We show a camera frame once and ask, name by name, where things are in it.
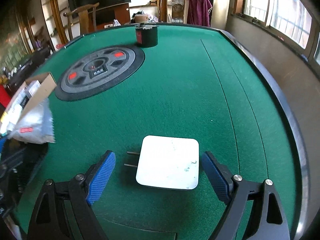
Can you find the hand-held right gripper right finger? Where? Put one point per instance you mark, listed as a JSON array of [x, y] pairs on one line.
[[215, 177]]

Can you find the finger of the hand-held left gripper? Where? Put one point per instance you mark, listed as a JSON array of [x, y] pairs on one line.
[[30, 152]]

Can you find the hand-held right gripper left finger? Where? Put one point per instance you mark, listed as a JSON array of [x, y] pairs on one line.
[[101, 177]]

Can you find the white charger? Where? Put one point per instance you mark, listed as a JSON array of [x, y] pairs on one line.
[[167, 162]]

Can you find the cardboard box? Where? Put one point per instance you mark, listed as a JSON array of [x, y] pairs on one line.
[[41, 87]]

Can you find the round grey table console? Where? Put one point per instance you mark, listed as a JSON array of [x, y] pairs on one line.
[[82, 82]]

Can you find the dark low cabinet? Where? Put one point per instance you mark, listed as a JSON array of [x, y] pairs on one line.
[[37, 55]]

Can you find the black cylinder holder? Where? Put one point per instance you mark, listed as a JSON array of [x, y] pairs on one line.
[[150, 37]]

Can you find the white plastic bag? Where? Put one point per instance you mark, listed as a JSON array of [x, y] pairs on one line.
[[116, 23]]

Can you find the wooden stopper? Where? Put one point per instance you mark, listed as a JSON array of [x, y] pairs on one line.
[[142, 18]]

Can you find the pile of floral bags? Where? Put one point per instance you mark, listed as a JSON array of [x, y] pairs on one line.
[[152, 18]]

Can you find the maroon cloth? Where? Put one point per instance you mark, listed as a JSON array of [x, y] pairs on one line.
[[198, 10]]

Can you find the window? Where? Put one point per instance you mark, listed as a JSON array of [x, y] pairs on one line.
[[285, 12]]

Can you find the landscape wall painting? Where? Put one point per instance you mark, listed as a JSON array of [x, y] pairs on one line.
[[12, 47]]

